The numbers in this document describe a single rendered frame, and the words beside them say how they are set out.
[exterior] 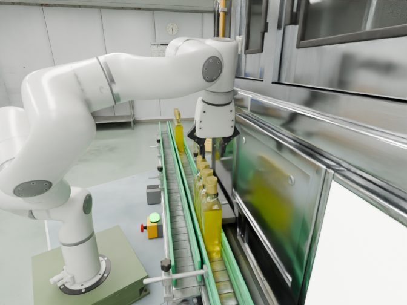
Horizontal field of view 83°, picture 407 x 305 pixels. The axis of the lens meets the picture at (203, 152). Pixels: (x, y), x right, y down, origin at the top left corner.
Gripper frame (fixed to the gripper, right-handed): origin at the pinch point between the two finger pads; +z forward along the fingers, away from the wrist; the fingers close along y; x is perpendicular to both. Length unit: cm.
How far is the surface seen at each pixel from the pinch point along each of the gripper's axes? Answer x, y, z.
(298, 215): 25.1, -12.7, 0.0
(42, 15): -596, 251, 27
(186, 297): 23.5, 9.9, 32.1
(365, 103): 25.8, -15.0, -24.7
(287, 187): 19.3, -12.7, -2.1
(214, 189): 4.5, -0.6, 11.0
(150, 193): -41, 21, 55
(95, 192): -59, 55, 67
